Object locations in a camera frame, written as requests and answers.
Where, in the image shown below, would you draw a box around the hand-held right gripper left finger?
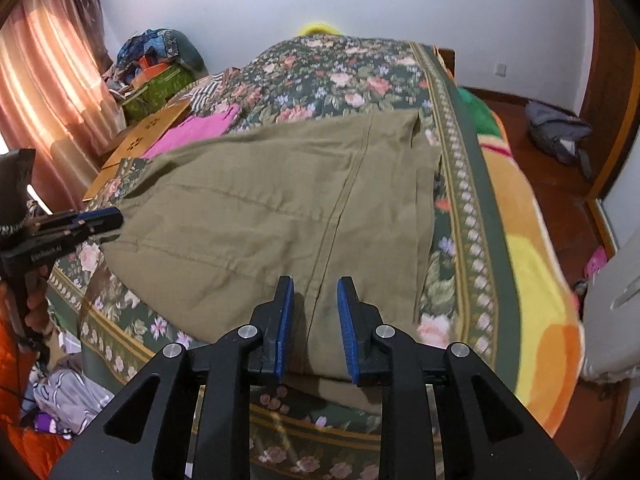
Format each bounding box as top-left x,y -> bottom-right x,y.
50,276 -> 295,480

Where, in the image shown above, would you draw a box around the brown wooden door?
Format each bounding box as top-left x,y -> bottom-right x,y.
575,0 -> 640,201

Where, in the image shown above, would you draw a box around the yellow round object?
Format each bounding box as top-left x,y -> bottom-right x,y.
299,21 -> 344,37

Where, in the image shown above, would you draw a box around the small pink item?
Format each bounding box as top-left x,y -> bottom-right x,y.
582,246 -> 609,281

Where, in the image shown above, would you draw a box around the wooden bed headboard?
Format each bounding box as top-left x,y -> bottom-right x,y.
437,47 -> 459,81

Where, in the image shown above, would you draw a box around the pile of patterned clothes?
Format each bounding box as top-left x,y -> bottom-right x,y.
116,29 -> 206,86

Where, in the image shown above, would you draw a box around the grey lilac printed cloth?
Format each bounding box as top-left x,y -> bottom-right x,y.
30,367 -> 114,436

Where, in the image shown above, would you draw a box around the white furniture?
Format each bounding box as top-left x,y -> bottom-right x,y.
580,245 -> 640,386

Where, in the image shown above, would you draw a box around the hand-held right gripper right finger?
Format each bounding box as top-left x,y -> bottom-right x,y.
336,276 -> 581,480

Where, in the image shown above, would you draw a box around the pink cloth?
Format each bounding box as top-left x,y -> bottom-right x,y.
142,104 -> 242,159

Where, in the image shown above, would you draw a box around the olive green pants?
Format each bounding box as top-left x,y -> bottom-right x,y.
102,110 -> 444,416

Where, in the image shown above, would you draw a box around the flat cardboard box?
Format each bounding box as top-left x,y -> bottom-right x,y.
82,100 -> 194,202

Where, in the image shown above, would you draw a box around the dark floral bedspread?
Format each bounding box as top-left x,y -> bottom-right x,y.
47,35 -> 516,480

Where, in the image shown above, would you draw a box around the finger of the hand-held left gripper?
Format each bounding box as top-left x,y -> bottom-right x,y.
35,224 -> 122,247
31,207 -> 124,229

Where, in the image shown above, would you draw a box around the striped cloth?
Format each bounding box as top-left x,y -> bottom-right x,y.
185,72 -> 236,116

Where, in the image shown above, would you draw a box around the orange yellow fleece blanket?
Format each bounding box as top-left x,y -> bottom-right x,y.
457,87 -> 586,437

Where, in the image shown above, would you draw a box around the grey bag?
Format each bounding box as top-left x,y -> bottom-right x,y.
525,101 -> 594,181

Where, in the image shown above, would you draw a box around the person's left forearm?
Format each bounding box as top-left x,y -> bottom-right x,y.
0,280 -> 71,478

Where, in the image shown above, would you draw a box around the pink curtain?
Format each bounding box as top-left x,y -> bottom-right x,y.
0,0 -> 126,211

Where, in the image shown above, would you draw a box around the person's left hand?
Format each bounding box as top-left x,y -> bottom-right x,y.
24,279 -> 54,342

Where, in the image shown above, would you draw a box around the green patterned box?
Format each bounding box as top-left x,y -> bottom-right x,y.
120,65 -> 197,126

